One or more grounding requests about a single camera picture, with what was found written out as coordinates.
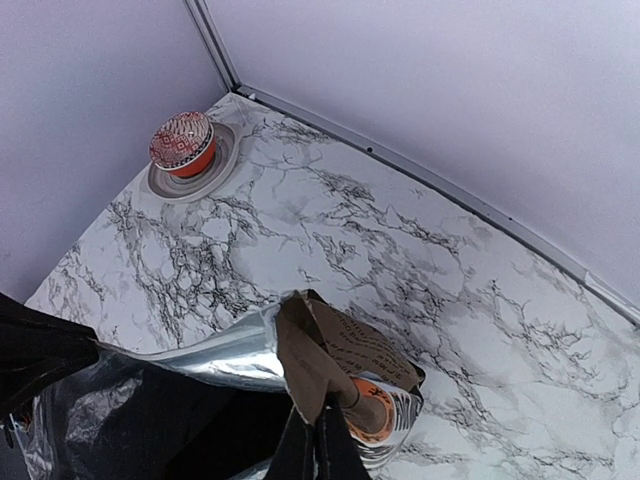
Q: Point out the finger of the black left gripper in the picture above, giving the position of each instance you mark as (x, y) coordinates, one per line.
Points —
(37, 350)

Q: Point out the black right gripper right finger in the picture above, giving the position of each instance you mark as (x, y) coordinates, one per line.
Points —
(336, 454)

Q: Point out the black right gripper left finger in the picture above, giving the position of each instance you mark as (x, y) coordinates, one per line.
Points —
(294, 456)

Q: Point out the brown white dog food bag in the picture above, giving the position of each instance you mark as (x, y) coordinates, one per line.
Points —
(218, 409)

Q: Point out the red patterned ceramic bowl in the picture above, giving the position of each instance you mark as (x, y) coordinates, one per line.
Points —
(184, 146)

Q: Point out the left aluminium frame post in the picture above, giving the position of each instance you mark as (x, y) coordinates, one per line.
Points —
(212, 40)

